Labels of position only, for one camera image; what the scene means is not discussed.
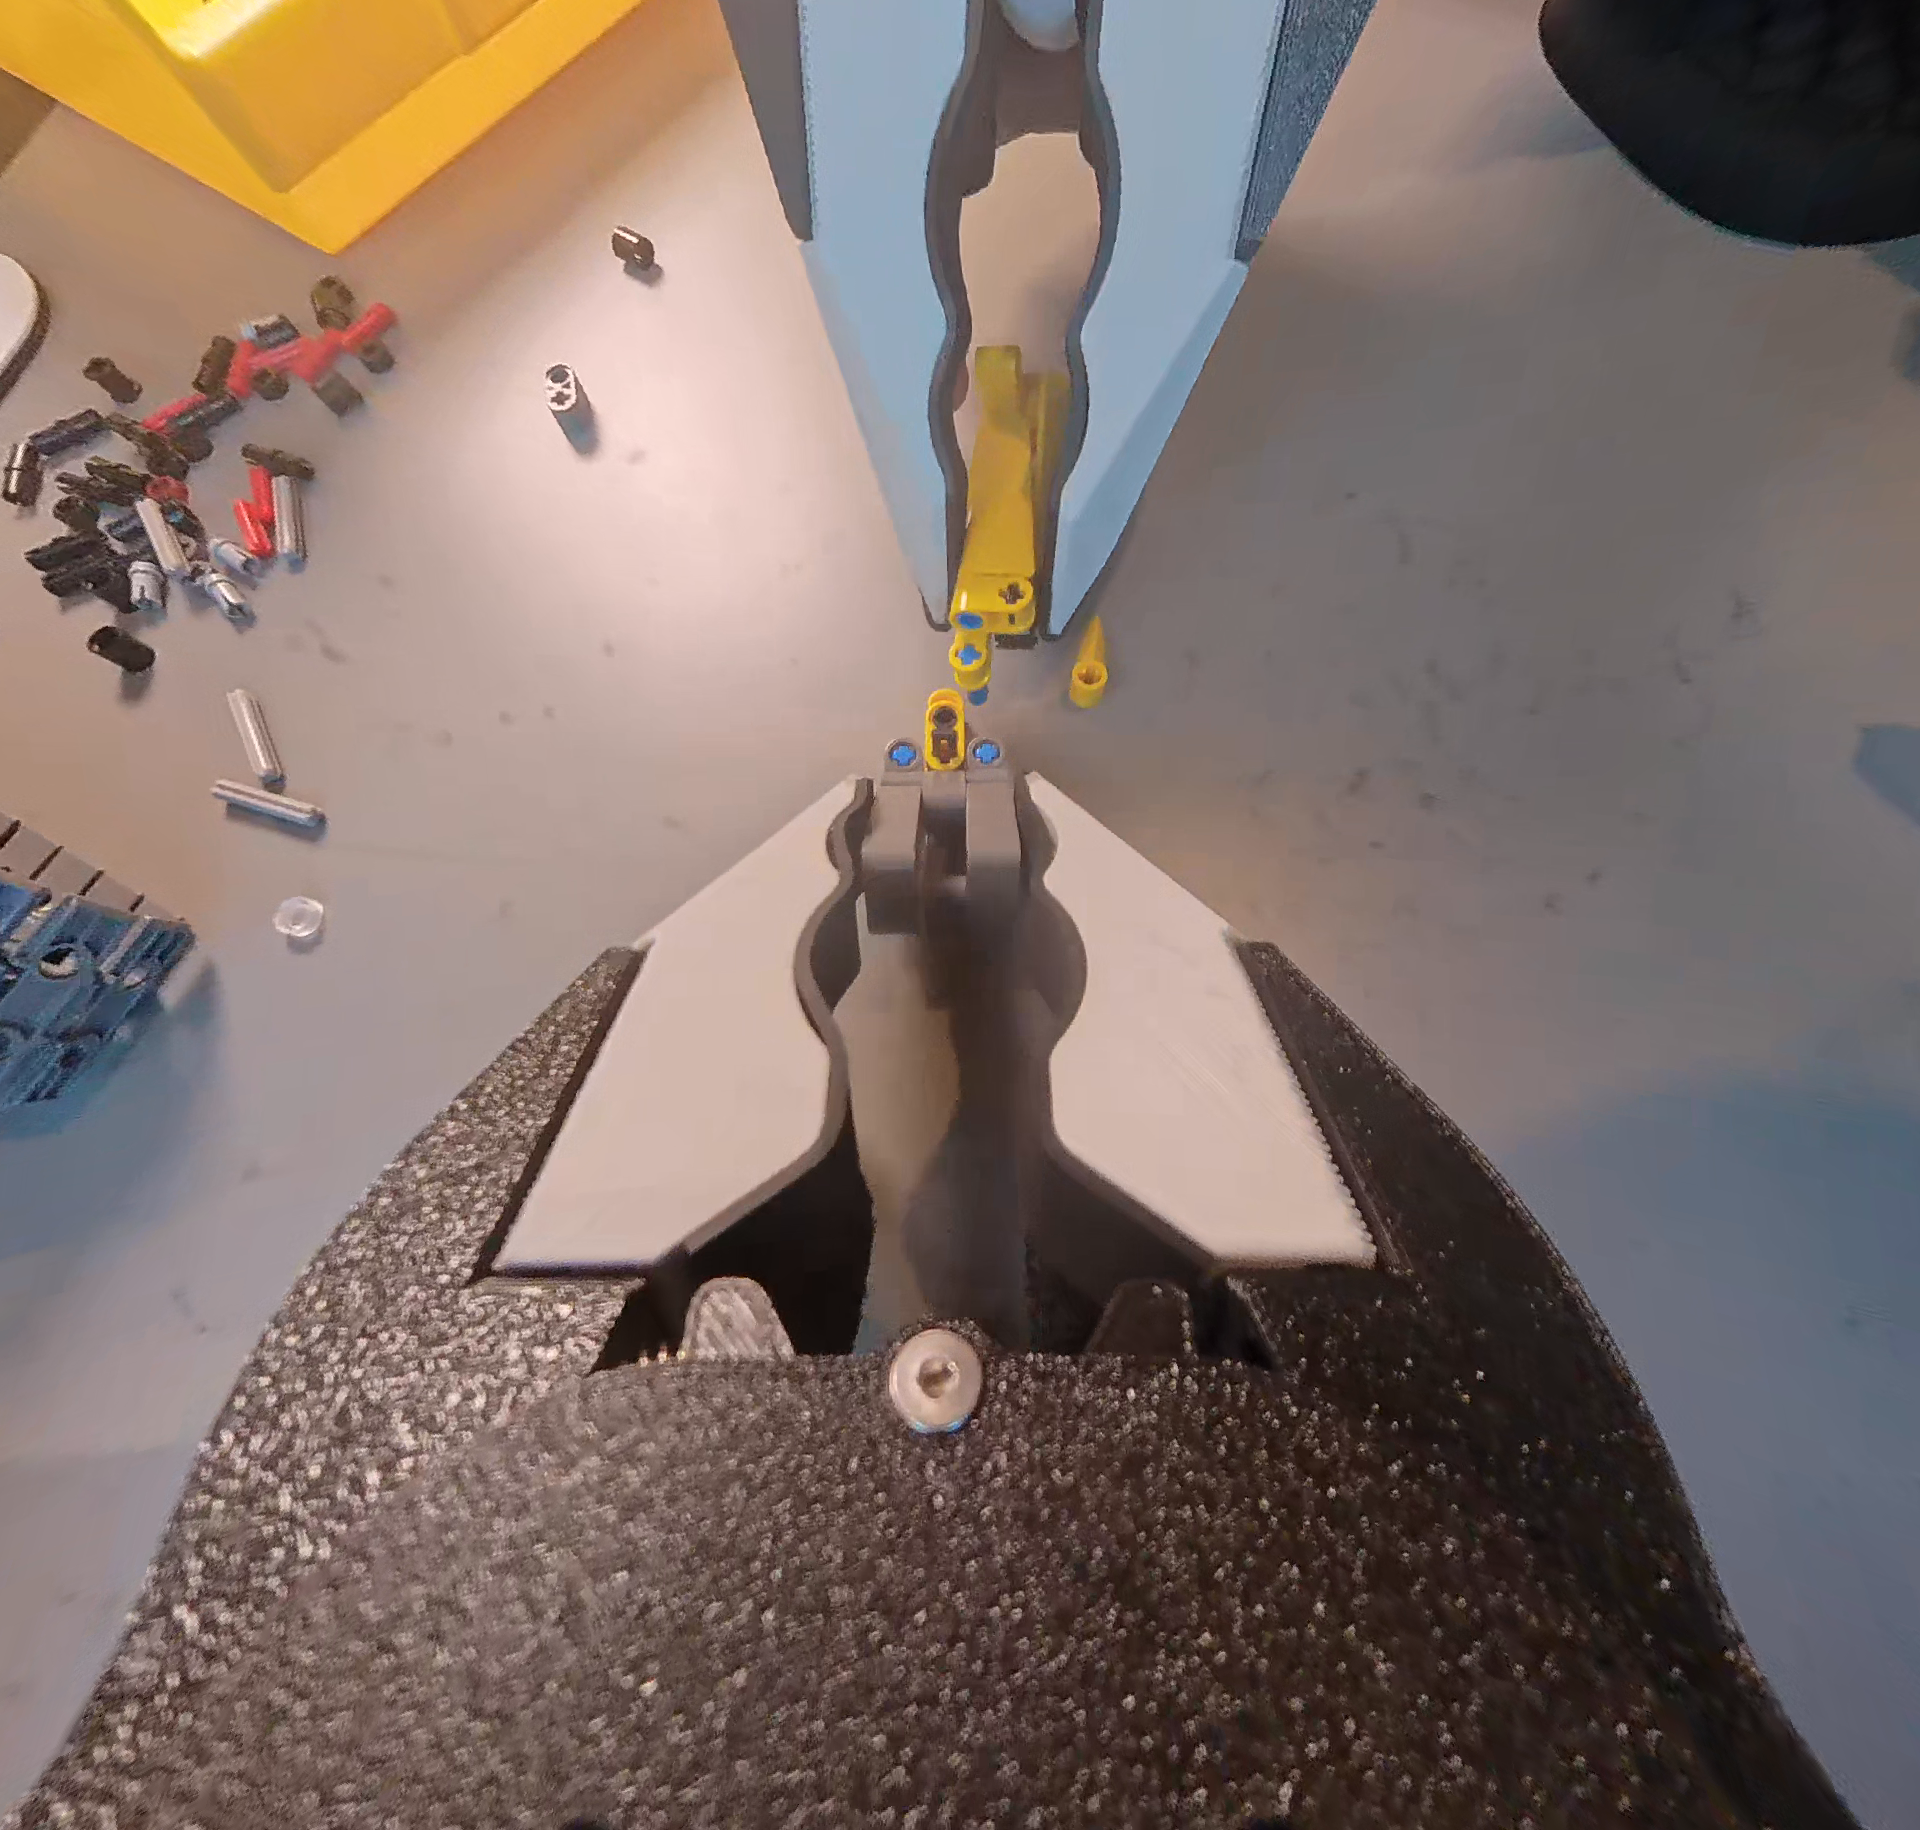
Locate white stand base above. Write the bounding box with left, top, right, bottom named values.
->
left=0, top=253, right=50, bottom=406

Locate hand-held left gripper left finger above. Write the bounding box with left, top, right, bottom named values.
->
left=484, top=777, right=879, bottom=1279

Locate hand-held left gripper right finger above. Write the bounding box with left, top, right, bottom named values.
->
left=1021, top=773, right=1403, bottom=1277

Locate grey yellow toy brick assembly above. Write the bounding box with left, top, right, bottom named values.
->
left=856, top=688, right=1038, bottom=948

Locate pile of black red pins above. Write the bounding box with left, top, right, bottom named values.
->
left=0, top=275, right=400, bottom=624

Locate yellow toy brick cylinder assembly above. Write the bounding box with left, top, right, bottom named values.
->
left=946, top=346, right=1075, bottom=706

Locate yellow plastic parts bin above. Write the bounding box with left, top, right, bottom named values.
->
left=0, top=0, right=707, bottom=258

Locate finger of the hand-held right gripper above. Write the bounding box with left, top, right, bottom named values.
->
left=793, top=0, right=992, bottom=624
left=1045, top=0, right=1308, bottom=638

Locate tracked toy brick vehicle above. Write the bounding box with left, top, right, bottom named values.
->
left=0, top=810, right=197, bottom=1113

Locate grey desk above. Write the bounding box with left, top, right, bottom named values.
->
left=0, top=0, right=1920, bottom=1830

